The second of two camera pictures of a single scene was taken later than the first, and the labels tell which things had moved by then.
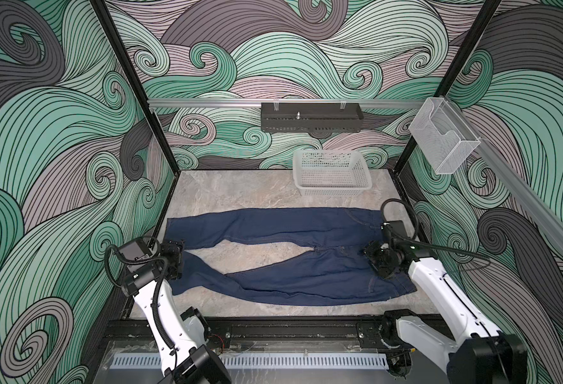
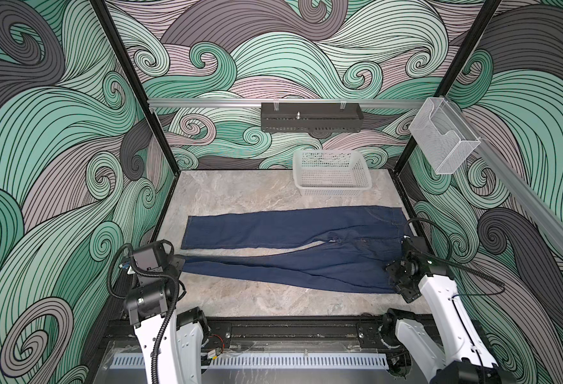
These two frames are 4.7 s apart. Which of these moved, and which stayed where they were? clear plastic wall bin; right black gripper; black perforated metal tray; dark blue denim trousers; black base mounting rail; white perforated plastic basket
Moved: dark blue denim trousers; right black gripper
Stayed: white perforated plastic basket; black base mounting rail; black perforated metal tray; clear plastic wall bin
